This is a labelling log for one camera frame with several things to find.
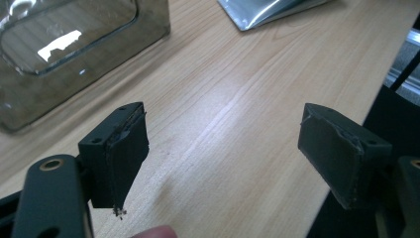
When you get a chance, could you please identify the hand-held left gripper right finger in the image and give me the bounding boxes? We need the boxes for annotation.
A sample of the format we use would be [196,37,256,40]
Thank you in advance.
[297,102,393,211]

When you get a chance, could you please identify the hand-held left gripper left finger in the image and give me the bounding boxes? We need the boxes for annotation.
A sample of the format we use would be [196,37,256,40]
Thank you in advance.
[77,101,151,210]

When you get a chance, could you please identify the black stand bar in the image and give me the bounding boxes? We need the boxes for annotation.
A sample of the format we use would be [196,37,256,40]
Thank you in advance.
[389,49,420,92]

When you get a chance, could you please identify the clear glass container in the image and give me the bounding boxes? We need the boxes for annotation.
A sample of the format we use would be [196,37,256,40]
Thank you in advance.
[0,0,172,134]

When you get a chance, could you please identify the silver foil bag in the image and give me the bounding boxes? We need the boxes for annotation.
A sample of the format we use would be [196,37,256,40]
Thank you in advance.
[216,0,332,32]

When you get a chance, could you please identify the grey metal rail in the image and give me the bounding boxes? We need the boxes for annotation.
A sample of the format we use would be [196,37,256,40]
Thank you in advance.
[383,28,420,107]

